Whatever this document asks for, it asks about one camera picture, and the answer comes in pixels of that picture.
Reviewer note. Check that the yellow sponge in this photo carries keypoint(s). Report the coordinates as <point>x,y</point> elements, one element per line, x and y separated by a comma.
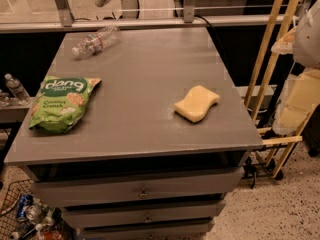
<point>197,102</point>

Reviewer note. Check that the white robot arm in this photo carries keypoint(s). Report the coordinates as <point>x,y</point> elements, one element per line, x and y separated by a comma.
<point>306,46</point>

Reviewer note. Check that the green rice chip bag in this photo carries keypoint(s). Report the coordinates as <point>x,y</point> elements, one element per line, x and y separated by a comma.
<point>61,103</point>

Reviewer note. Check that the clear plastic water bottle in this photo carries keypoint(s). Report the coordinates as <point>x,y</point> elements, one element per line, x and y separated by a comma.
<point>96,42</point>

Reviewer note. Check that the metal railing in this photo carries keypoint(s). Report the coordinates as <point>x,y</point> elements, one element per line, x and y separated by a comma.
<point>29,16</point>

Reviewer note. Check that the wooden folding rack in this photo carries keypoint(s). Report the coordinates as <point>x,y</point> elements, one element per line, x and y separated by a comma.
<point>295,98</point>

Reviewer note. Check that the small water bottle on shelf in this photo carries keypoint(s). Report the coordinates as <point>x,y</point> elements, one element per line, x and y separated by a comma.
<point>17,89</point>

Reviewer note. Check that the blue soda can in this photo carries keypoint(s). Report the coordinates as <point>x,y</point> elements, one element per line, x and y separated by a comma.
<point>24,202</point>

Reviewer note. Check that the silver soda can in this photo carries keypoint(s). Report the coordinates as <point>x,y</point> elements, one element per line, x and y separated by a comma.
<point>34,213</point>

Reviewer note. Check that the red can in basket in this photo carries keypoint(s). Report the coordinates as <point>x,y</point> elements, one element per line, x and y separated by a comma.
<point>51,235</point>

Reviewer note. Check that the wire basket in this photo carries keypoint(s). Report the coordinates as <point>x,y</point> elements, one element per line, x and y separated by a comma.
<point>8,210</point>

